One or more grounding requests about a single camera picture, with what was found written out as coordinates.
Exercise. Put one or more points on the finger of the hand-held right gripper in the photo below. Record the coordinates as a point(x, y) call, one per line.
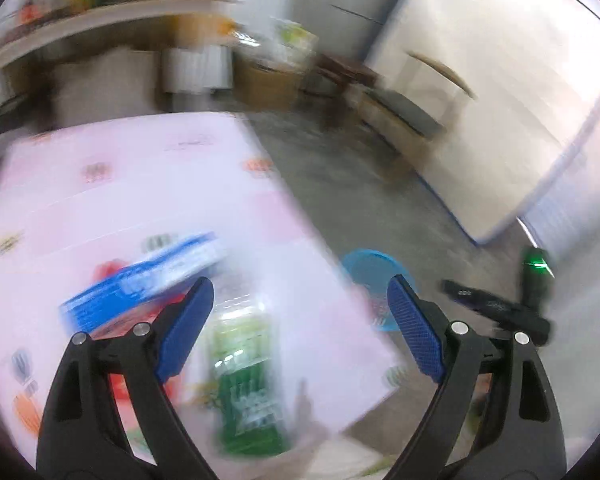
point(470, 297)

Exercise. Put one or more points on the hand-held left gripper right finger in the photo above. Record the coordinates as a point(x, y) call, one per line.
point(415, 330)

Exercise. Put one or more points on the white side table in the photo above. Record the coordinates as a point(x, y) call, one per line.
point(105, 15)

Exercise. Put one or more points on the green and white packets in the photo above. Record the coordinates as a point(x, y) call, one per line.
point(292, 40)

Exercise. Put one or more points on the red label jar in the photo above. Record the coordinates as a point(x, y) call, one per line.
point(28, 14)

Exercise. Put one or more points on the white cabinet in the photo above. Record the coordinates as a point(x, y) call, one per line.
point(195, 67)

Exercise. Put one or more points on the pink printed tablecloth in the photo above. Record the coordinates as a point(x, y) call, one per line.
point(155, 185)

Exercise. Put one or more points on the blue cardboard box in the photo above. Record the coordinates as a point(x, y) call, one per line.
point(145, 275)

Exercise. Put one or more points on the wooden chair with dark seat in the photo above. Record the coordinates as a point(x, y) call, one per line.
point(405, 110)

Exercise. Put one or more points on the dark wooden stool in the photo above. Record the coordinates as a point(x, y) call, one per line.
point(340, 67)

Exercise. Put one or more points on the red snack packet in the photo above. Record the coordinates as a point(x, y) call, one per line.
point(117, 385)

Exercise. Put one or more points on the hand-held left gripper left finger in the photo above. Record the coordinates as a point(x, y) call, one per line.
point(187, 330)

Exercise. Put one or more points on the yellow plastic bag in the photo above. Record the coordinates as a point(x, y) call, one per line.
point(205, 27)

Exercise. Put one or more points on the green label plastic bottle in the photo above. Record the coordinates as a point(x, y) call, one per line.
point(245, 395)

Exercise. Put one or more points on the brown cardboard box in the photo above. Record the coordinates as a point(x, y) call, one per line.
point(265, 85)

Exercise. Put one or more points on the blue plastic basket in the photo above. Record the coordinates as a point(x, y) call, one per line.
point(365, 265)

